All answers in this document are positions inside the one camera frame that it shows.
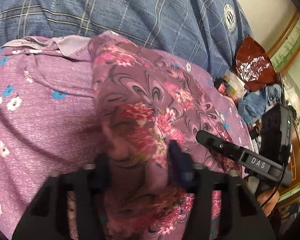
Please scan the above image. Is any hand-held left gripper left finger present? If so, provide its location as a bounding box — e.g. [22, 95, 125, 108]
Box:
[12, 155, 113, 240]

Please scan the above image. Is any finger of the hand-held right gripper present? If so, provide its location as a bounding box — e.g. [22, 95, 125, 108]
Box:
[195, 130, 243, 160]

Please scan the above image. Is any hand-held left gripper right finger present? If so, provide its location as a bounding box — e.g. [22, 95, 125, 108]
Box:
[167, 140, 277, 240]

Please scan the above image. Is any maroon floral shirt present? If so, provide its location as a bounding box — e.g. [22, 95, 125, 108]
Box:
[89, 31, 243, 240]

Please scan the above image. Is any person's right hand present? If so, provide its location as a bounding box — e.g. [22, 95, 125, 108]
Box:
[256, 189, 281, 218]

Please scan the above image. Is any blue denim garment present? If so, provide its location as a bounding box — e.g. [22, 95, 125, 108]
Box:
[237, 84, 283, 130]

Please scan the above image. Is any small dark bottle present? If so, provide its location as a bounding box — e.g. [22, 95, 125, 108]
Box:
[216, 77, 229, 93]

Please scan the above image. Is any clear plastic packet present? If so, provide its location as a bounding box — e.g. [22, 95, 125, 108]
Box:
[222, 70, 245, 98]

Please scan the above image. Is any red plastic bag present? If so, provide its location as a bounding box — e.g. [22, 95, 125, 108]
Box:
[235, 35, 277, 92]

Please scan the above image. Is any purple floral blanket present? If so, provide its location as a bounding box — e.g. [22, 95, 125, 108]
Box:
[0, 35, 253, 240]

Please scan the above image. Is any wooden framed green panel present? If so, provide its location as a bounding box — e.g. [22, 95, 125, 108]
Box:
[266, 10, 300, 80]

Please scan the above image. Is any blue plaid quilt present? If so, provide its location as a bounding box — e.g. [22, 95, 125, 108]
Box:
[0, 0, 253, 79]

